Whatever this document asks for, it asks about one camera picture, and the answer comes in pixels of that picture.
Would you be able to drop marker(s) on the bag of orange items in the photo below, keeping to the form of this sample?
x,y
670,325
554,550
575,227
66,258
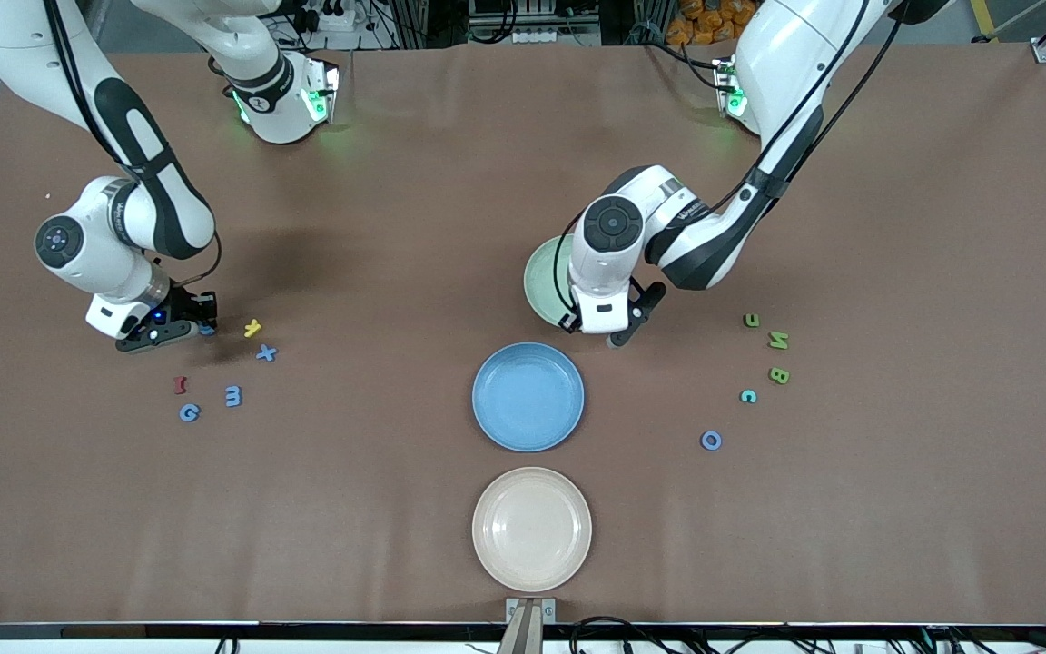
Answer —
x,y
705,23

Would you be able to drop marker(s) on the blue foam letter E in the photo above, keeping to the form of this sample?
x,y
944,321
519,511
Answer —
x,y
238,397

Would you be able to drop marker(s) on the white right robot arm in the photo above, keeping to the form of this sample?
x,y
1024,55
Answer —
x,y
164,218

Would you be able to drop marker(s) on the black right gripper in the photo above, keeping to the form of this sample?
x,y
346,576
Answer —
x,y
185,304

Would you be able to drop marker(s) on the brown table cover sheet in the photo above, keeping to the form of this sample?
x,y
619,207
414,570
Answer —
x,y
396,227

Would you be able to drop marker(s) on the light green plate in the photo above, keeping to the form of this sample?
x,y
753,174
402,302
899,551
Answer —
x,y
541,282

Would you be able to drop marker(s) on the yellow foam letter K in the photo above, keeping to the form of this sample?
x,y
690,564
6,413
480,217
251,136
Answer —
x,y
252,328

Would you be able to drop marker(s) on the grey metal mounting bracket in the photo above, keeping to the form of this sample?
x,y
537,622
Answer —
x,y
530,627

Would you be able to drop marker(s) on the green foam letter B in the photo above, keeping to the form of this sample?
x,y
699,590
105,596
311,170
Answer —
x,y
778,375

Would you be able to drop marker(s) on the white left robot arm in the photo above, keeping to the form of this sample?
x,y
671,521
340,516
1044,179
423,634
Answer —
x,y
795,64

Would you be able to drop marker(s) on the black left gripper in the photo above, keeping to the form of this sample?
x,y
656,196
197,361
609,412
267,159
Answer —
x,y
575,324

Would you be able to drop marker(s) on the beige plate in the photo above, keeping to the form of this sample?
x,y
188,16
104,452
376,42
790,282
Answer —
x,y
532,530

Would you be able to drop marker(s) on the blue foam letter O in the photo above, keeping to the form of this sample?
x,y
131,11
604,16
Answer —
x,y
704,440

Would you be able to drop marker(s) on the white power strip with plugs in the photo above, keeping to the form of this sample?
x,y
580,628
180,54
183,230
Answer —
x,y
332,20

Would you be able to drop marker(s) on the blue foam letter G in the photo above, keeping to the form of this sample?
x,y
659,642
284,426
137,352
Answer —
x,y
183,414

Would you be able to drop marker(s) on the green foam letter N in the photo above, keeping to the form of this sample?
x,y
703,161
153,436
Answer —
x,y
778,341

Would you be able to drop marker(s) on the blue plate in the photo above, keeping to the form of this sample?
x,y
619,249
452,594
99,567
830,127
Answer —
x,y
527,397

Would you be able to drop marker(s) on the blue foam letter X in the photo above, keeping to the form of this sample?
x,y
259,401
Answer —
x,y
266,353

